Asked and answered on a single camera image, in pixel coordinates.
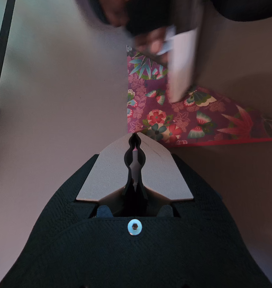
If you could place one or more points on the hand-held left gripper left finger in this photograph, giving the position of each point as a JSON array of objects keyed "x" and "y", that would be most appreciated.
[{"x": 104, "y": 173}]

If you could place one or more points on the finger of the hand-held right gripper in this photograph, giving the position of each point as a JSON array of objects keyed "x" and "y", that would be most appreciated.
[{"x": 183, "y": 67}]

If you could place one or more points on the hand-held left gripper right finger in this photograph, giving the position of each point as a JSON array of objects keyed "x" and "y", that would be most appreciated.
[{"x": 165, "y": 173}]

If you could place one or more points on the black strip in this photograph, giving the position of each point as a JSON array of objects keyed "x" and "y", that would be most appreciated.
[{"x": 3, "y": 45}]

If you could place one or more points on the person's right hand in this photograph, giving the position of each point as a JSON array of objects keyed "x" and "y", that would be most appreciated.
[{"x": 149, "y": 43}]

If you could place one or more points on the purple floral origami paper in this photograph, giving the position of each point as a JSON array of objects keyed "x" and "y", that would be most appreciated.
[{"x": 194, "y": 121}]

